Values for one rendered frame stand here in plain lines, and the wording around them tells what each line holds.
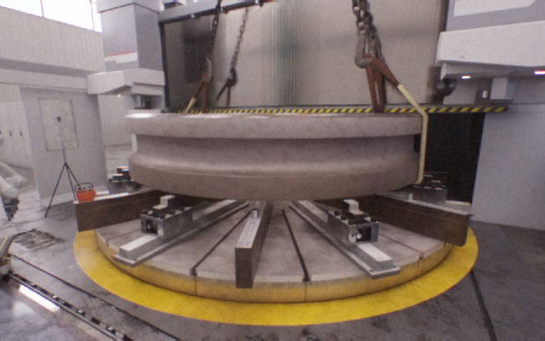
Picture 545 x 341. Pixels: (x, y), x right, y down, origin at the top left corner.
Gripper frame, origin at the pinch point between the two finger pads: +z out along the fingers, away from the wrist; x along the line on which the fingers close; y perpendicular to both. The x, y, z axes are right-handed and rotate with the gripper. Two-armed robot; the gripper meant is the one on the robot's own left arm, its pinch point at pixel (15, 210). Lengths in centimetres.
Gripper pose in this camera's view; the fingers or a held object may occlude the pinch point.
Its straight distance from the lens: 435.3
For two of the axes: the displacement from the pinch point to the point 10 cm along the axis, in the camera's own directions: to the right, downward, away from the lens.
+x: -5.7, -1.6, 8.1
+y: 8.2, -1.1, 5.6
